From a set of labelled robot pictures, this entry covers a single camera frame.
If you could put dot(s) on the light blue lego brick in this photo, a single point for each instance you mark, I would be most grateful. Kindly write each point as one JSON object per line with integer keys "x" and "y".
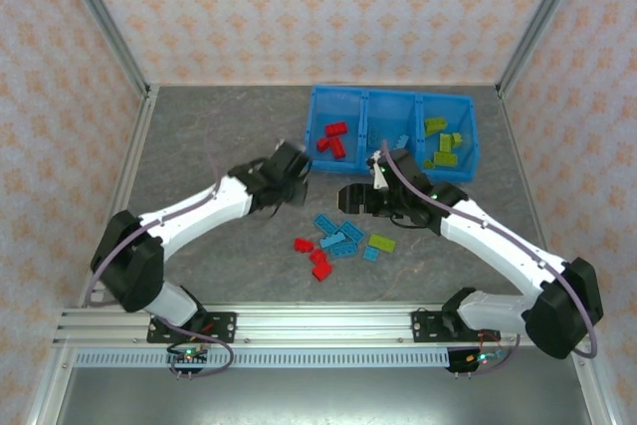
{"x": 402, "y": 141}

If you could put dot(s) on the long green lego brick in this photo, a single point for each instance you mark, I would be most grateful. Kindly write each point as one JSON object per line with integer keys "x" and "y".
{"x": 444, "y": 158}
{"x": 381, "y": 243}

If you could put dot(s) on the small blue lego brick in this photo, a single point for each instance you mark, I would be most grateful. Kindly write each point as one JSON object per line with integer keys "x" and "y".
{"x": 371, "y": 253}

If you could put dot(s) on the small red lego brick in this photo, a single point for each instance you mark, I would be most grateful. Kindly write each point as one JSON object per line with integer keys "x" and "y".
{"x": 317, "y": 256}
{"x": 323, "y": 144}

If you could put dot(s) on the long red lego brick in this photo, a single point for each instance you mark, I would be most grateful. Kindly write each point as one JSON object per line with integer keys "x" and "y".
{"x": 336, "y": 129}

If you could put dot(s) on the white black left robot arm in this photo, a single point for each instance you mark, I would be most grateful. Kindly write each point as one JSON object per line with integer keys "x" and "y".
{"x": 199, "y": 211}

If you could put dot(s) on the small green lego brick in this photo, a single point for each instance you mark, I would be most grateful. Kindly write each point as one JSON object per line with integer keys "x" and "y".
{"x": 457, "y": 139}
{"x": 428, "y": 164}

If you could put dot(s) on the blue three-compartment plastic bin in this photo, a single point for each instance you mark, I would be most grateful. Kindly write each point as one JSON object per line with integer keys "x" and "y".
{"x": 388, "y": 111}

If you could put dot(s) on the circuit board with green light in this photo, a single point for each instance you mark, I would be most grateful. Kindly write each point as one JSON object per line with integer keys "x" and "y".
{"x": 470, "y": 359}
{"x": 188, "y": 356}

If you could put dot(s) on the aluminium side rail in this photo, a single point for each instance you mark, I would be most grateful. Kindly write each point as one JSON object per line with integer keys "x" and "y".
{"x": 515, "y": 146}
{"x": 135, "y": 146}

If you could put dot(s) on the wide aluminium base rail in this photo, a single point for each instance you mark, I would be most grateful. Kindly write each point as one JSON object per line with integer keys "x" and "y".
{"x": 323, "y": 328}

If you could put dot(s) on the aluminium frame post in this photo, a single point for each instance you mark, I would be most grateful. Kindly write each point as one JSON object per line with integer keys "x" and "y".
{"x": 545, "y": 22}
{"x": 99, "y": 22}

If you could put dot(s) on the slanted aluminium frame bar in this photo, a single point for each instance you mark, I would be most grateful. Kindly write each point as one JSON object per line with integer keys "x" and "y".
{"x": 50, "y": 390}
{"x": 604, "y": 410}

